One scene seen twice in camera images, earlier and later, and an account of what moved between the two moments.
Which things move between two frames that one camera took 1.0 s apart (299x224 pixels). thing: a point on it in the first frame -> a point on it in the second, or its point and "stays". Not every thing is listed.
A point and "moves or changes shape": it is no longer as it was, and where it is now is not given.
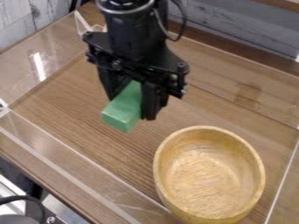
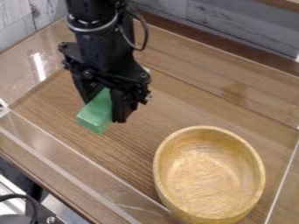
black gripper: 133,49 -> 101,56
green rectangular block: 124,113 moves or changes shape
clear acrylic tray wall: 53,133 stays
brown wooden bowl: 210,175 stays
